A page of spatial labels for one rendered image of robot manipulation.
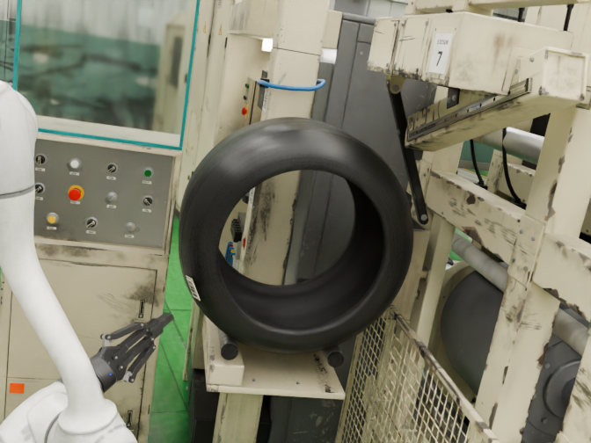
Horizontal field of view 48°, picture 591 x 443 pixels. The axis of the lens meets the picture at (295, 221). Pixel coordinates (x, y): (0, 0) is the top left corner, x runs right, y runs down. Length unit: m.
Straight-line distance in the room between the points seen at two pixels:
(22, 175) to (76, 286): 1.25
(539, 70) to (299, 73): 0.79
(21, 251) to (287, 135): 0.66
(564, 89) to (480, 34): 0.19
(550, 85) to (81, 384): 1.01
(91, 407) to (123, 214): 1.20
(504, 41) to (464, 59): 0.09
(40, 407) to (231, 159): 0.67
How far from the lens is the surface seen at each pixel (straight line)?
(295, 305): 1.94
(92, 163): 2.33
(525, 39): 1.43
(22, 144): 1.19
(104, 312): 2.43
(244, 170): 1.53
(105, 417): 1.26
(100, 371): 1.44
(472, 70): 1.39
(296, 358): 1.95
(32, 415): 1.38
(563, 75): 1.37
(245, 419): 2.25
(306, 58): 1.91
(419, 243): 2.03
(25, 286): 1.25
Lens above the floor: 1.66
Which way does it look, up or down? 14 degrees down
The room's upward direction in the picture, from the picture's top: 10 degrees clockwise
